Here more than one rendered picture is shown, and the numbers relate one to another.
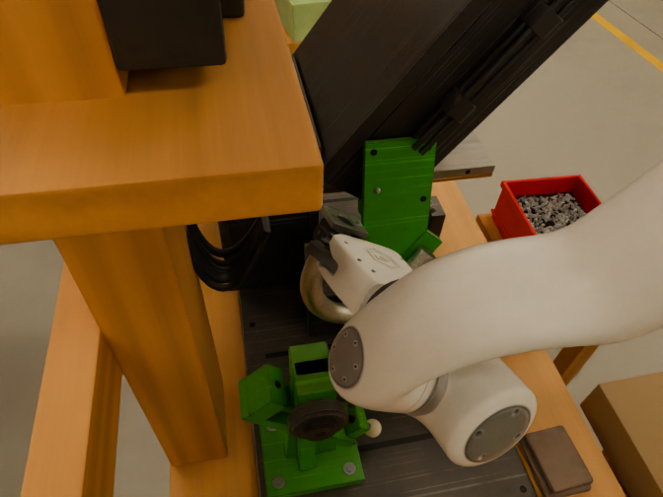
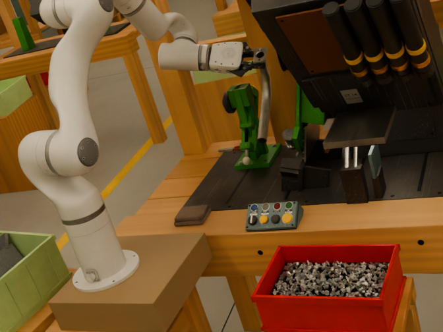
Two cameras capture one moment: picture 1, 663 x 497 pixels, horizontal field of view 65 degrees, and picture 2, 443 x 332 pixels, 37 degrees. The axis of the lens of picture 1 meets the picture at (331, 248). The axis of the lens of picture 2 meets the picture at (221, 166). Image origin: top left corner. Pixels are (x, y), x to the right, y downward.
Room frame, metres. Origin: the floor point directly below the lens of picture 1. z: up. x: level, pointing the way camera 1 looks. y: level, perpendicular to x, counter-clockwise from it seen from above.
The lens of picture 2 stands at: (1.66, -1.64, 1.84)
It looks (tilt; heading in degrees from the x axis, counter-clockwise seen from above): 24 degrees down; 133
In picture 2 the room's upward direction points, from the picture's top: 18 degrees counter-clockwise
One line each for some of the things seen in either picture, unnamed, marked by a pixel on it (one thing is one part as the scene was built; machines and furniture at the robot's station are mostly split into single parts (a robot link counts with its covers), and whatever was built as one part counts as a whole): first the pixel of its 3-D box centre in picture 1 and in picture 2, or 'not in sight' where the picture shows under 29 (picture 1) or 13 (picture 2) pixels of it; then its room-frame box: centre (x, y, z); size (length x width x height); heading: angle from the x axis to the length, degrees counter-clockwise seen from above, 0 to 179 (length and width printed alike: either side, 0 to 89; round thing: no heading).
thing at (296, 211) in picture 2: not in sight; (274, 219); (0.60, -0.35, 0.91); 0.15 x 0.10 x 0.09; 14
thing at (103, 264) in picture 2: not in sight; (95, 243); (0.28, -0.71, 1.03); 0.19 x 0.19 x 0.18
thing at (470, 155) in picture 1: (384, 155); (366, 113); (0.82, -0.09, 1.11); 0.39 x 0.16 x 0.03; 104
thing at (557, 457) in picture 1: (554, 461); (192, 215); (0.32, -0.38, 0.91); 0.10 x 0.08 x 0.03; 15
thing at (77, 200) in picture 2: not in sight; (59, 173); (0.24, -0.71, 1.24); 0.19 x 0.12 x 0.24; 4
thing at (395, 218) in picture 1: (391, 186); (312, 97); (0.66, -0.09, 1.17); 0.13 x 0.12 x 0.20; 14
